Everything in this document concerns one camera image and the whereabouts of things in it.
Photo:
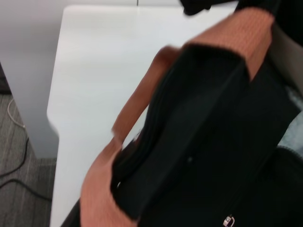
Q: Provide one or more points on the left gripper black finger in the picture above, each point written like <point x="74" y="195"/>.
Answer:
<point x="194" y="7"/>

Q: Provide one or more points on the blue towel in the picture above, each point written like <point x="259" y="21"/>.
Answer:
<point x="296" y="132"/>

